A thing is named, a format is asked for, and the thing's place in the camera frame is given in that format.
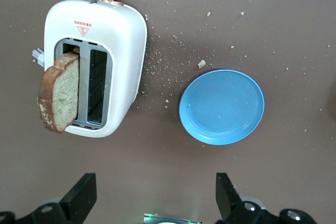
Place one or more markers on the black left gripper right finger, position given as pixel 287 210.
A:
pixel 228 203

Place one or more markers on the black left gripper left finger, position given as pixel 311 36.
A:
pixel 76 203

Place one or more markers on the brown bread slice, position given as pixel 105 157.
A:
pixel 63 93

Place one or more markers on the blue plate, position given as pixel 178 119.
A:
pixel 221 107

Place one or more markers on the large bread crumb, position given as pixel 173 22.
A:
pixel 201 64

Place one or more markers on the white toaster power plug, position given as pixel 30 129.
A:
pixel 39 56

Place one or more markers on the white two-slot toaster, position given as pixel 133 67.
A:
pixel 123 51

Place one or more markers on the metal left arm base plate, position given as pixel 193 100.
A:
pixel 173 219

